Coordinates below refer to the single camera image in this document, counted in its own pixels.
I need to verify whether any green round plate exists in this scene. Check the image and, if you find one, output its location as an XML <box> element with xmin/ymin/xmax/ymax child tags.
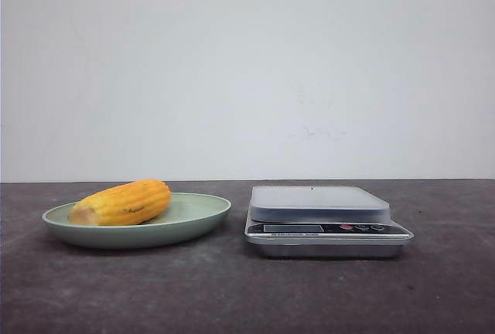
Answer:
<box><xmin>42</xmin><ymin>193</ymin><xmax>231</xmax><ymax>250</ymax></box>

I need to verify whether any silver digital kitchen scale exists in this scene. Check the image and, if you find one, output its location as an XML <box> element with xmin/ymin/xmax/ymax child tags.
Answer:
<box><xmin>244</xmin><ymin>186</ymin><xmax>414</xmax><ymax>258</ymax></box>

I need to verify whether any yellow corn cob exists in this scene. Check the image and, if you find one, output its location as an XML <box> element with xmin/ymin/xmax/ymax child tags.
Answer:
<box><xmin>68</xmin><ymin>179</ymin><xmax>172</xmax><ymax>226</ymax></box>

